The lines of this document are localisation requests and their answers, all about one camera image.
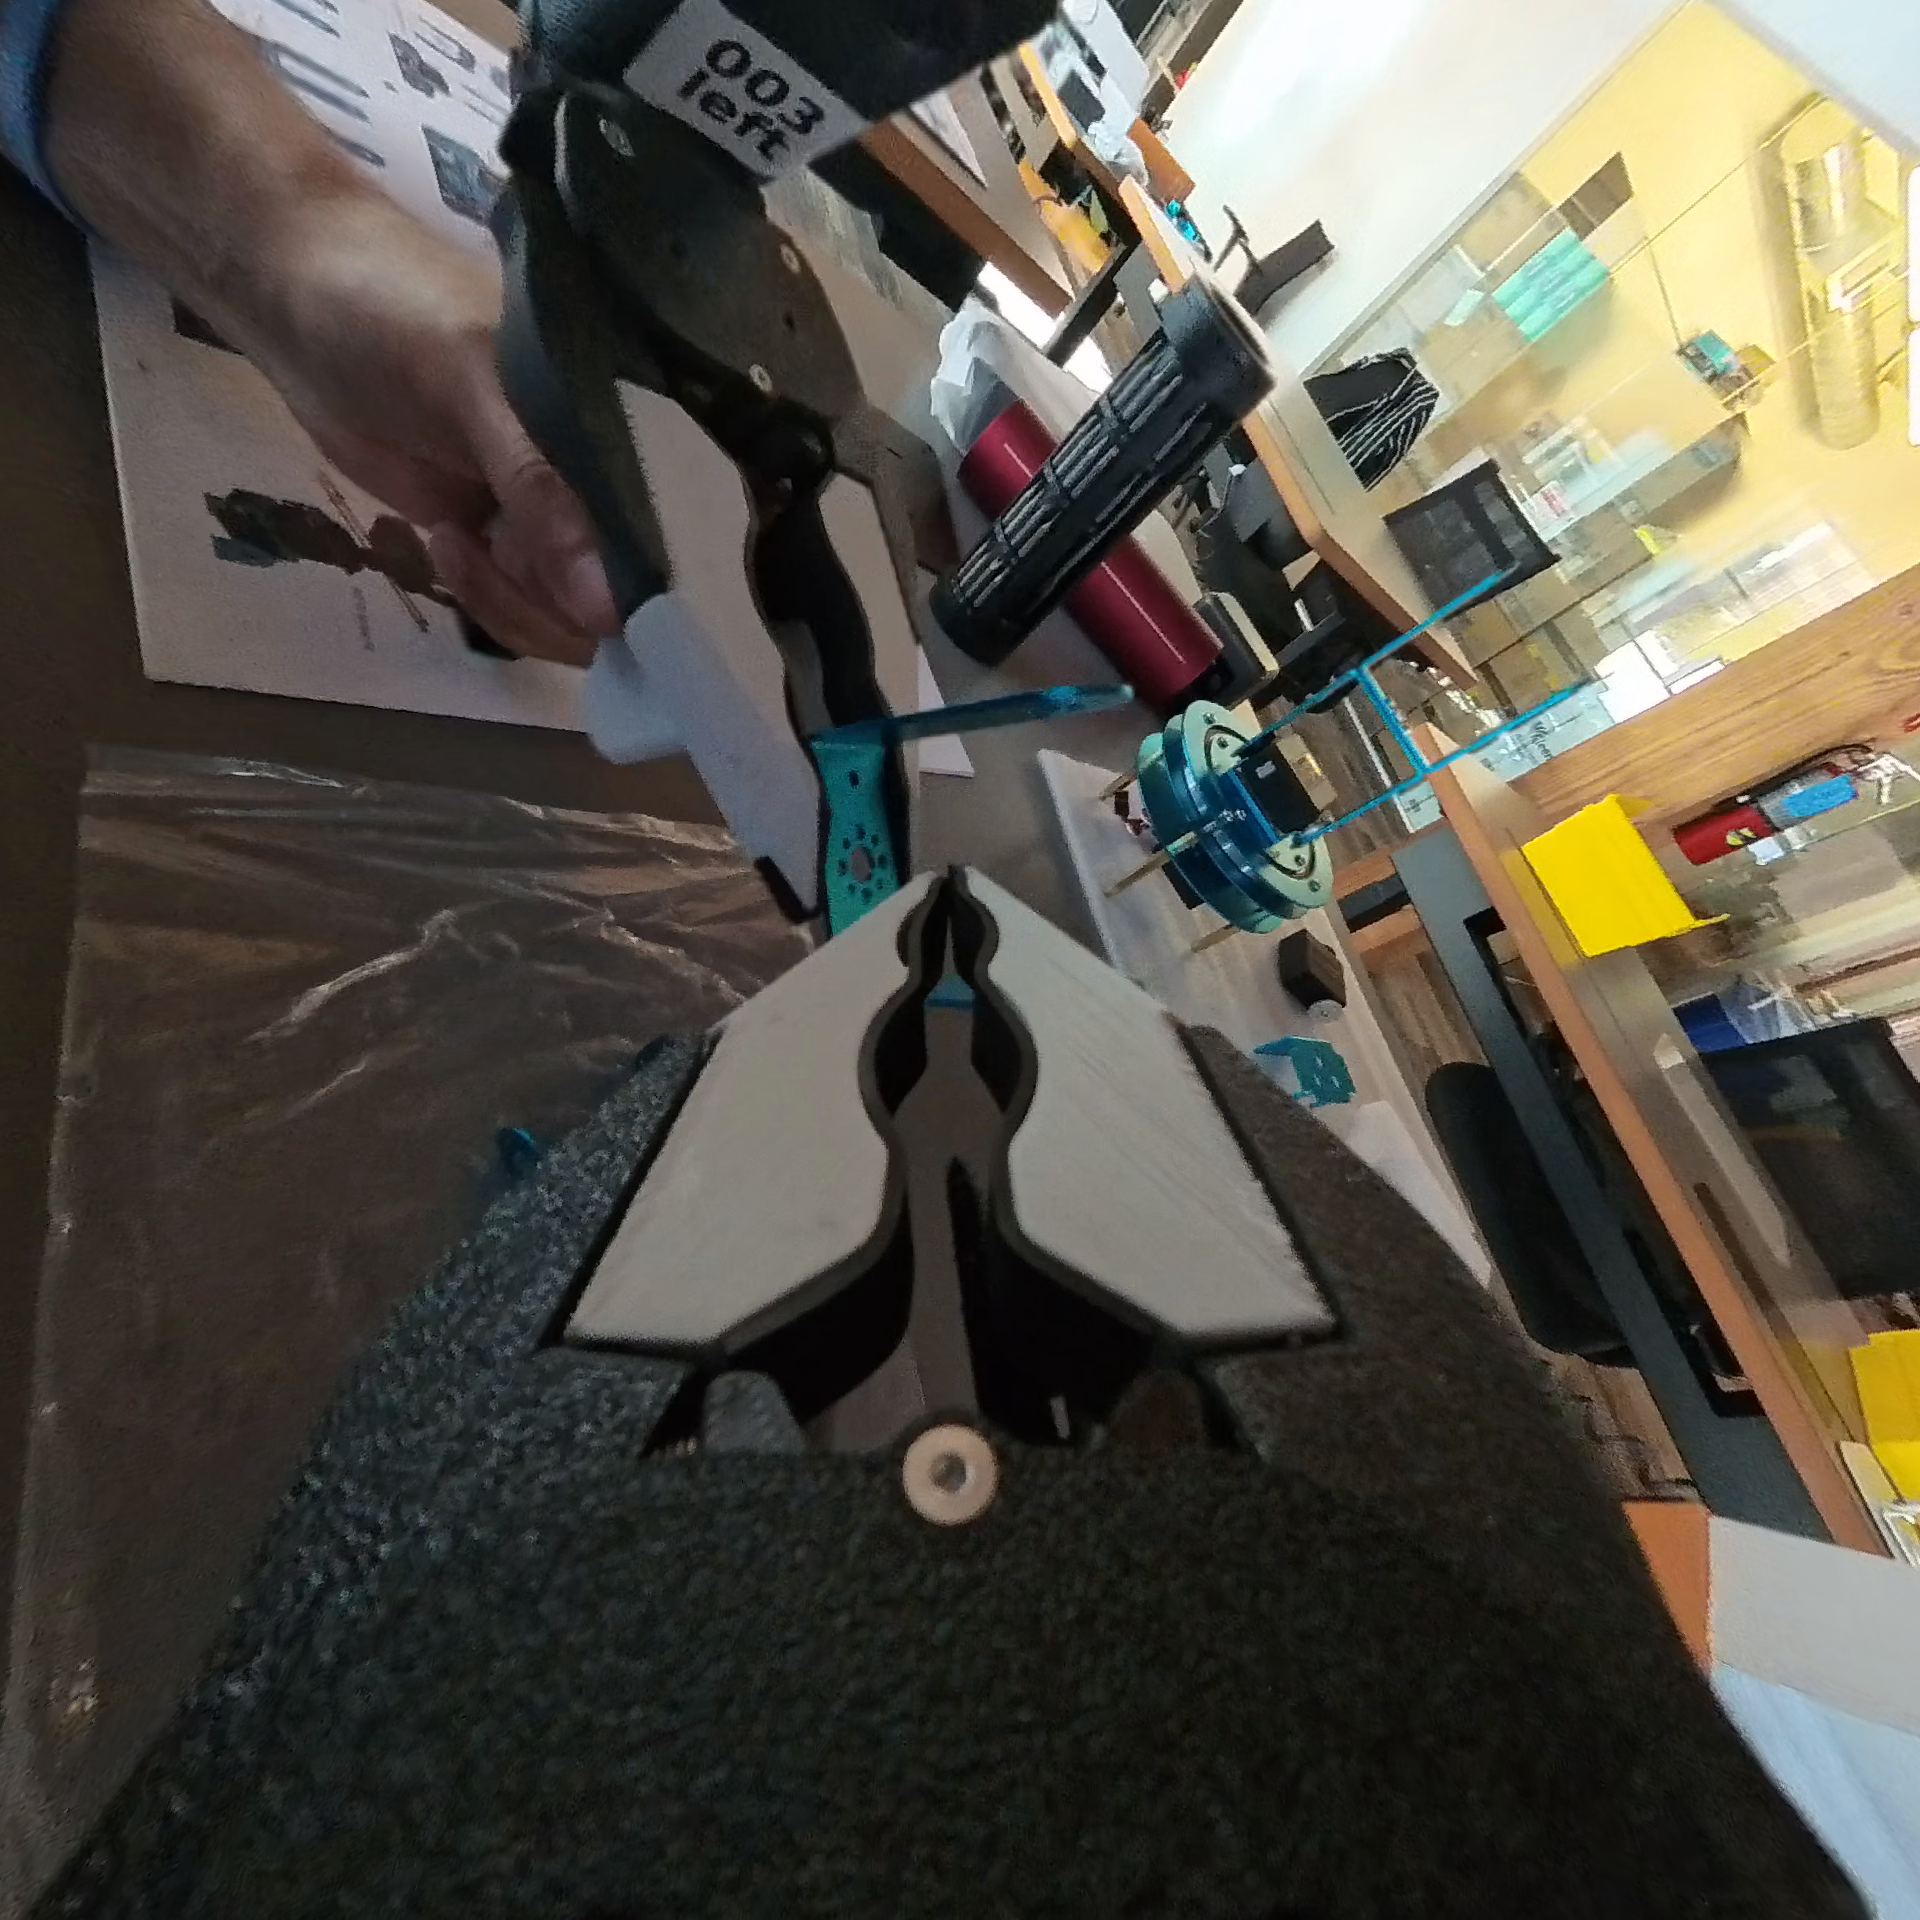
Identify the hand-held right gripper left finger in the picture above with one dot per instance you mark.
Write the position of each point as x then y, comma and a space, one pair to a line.
735, 1185

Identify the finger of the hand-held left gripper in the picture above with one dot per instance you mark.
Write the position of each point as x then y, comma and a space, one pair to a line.
886, 600
691, 720

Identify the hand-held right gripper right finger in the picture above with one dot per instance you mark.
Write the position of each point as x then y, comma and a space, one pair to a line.
1155, 1185

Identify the teal metal U bracket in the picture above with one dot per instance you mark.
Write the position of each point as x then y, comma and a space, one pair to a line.
856, 818

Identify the small teal metal bracket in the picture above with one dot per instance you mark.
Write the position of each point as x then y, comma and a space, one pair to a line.
517, 1150

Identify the large clear plastic bag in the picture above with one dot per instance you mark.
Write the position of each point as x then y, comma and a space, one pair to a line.
300, 1050

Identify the person's left forearm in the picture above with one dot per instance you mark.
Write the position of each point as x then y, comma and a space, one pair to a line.
149, 120

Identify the wooden desk with grey panel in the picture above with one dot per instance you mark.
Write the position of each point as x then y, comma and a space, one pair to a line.
1560, 1050

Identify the dark grey desk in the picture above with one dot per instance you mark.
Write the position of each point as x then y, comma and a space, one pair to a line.
45, 600

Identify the person's left hand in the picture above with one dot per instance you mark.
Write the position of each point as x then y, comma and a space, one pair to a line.
421, 435

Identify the red round object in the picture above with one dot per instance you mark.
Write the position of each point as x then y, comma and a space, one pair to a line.
1118, 600

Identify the white plastic wrap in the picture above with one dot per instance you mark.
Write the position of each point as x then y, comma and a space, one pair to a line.
974, 360

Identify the black ribbed cylinder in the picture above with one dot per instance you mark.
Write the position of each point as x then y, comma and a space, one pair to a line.
1109, 465

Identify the black servo motor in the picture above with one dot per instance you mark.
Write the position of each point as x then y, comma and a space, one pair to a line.
1308, 967

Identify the white foam sheet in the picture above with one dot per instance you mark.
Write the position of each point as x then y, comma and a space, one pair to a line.
1155, 915

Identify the teal robot assembly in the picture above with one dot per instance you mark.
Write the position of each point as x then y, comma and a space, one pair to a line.
1216, 818

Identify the assembly instruction manual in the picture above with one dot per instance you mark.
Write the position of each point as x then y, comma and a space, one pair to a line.
226, 449

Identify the black striped bag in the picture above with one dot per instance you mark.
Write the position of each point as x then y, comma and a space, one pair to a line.
1368, 412

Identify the yellow box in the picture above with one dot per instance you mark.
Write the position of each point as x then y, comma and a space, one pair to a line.
1604, 876
1887, 1409

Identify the orange cardboard box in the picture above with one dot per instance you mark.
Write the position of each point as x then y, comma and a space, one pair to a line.
1665, 1560

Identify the black computer monitor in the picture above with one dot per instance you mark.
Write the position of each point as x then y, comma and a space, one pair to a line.
1830, 1155

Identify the red fire extinguisher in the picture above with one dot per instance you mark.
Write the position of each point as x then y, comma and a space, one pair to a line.
1755, 818

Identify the wooden pillar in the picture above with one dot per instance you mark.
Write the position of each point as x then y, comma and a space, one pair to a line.
1725, 704

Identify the teal metal bracket block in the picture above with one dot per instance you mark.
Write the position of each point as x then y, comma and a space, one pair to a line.
1308, 1072

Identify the silver ventilation duct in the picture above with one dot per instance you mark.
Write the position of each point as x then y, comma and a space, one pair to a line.
1837, 286

